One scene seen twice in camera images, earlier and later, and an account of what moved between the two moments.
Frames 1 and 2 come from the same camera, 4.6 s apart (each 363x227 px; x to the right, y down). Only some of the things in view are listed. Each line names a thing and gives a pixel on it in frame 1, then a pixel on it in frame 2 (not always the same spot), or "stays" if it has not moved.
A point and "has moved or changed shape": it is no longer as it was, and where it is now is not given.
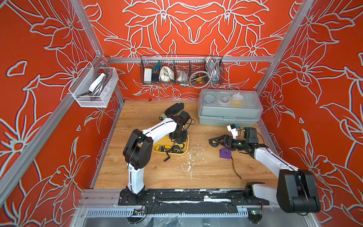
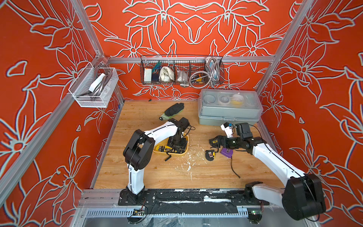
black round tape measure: (175, 149) has moved or changed shape
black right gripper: (227, 139) stays
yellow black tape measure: (163, 148) stays
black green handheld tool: (174, 109) stays
